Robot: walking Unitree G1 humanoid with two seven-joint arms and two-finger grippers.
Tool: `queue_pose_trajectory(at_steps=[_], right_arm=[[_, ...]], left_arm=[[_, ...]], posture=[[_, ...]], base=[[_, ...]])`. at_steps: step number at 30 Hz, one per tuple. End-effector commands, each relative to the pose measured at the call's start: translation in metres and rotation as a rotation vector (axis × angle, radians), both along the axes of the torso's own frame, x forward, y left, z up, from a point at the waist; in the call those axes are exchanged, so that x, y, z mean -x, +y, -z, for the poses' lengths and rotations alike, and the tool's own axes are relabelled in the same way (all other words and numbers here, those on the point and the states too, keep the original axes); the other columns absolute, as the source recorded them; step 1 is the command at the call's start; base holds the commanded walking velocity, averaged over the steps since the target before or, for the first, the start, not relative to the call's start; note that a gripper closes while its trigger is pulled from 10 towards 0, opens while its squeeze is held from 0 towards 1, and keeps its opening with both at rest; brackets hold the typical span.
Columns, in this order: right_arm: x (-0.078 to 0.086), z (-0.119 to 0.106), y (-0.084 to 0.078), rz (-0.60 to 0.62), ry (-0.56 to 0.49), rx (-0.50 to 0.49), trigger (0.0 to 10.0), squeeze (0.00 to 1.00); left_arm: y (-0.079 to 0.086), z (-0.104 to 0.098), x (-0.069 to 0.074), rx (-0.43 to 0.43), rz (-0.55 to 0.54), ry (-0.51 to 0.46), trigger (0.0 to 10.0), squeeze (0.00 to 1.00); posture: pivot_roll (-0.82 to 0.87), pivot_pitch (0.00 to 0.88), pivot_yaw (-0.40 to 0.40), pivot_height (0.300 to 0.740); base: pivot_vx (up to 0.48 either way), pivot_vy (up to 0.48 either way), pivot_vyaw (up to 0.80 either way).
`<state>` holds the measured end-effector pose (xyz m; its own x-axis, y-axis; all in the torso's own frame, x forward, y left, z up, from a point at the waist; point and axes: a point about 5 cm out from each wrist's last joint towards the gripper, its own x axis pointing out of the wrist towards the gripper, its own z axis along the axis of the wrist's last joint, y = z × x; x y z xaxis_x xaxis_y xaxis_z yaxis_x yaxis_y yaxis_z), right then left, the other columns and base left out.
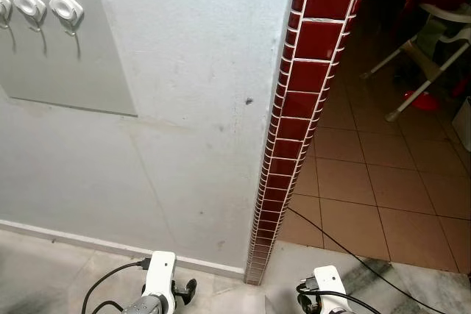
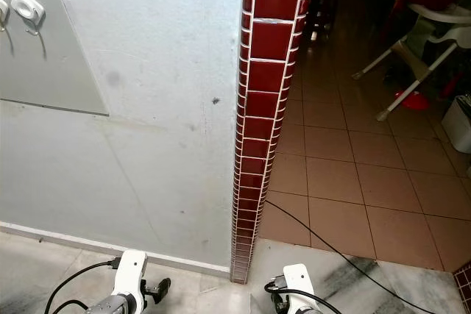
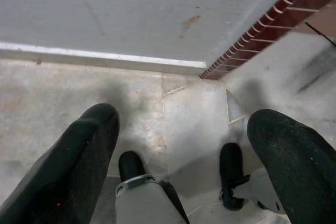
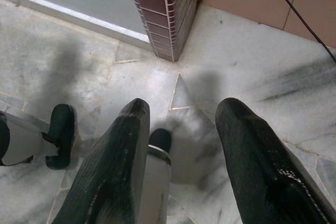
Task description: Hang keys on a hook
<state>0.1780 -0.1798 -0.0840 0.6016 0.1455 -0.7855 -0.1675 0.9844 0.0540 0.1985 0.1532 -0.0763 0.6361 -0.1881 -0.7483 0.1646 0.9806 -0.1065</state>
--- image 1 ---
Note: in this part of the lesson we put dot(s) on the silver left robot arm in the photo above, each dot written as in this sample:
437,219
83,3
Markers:
147,306

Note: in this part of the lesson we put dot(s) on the white baseboard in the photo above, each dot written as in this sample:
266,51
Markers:
110,245

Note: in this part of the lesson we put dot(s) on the red bowl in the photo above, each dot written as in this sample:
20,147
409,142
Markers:
422,101

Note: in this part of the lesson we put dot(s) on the white box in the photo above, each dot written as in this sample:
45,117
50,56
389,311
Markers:
464,123

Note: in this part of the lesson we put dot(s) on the white high chair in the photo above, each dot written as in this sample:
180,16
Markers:
441,16

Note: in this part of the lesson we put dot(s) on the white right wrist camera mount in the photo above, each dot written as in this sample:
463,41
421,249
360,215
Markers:
331,288

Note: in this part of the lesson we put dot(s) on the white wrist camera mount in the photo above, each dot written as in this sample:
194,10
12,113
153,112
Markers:
160,273
331,288

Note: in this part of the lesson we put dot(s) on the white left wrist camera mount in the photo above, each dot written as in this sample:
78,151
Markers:
160,273

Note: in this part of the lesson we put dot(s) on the red tiled wall edge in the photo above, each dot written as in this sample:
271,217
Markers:
309,71

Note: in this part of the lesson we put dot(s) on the grey wall panel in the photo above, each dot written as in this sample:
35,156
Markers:
66,64

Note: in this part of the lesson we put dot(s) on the white wall hook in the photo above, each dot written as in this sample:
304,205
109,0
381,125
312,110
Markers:
4,7
66,7
29,3

